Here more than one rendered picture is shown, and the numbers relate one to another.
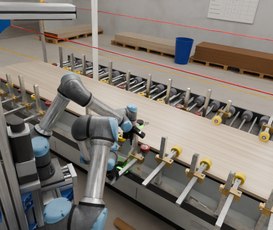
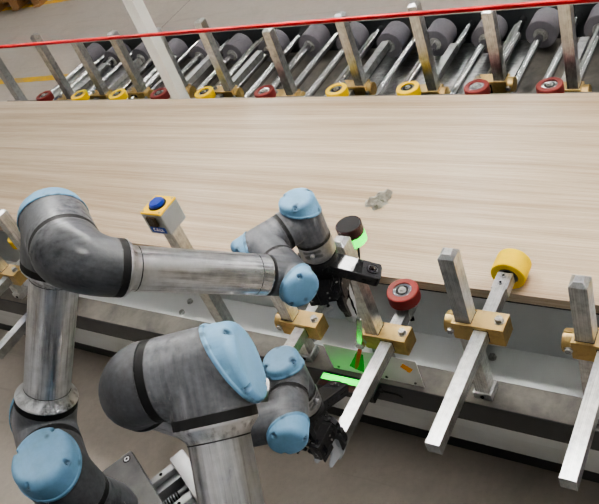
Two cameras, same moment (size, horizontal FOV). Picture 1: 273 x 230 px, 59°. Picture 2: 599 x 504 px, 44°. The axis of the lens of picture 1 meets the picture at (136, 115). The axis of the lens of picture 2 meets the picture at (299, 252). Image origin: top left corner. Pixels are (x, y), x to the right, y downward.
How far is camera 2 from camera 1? 0.36 m
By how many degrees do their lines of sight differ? 13
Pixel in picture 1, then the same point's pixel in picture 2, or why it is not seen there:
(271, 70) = not seen: outside the picture
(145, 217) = (494, 478)
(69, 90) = (48, 268)
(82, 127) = (125, 402)
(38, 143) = (42, 455)
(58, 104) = (44, 311)
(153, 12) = not seen: outside the picture
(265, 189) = not seen: outside the picture
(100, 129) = (186, 392)
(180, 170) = (549, 323)
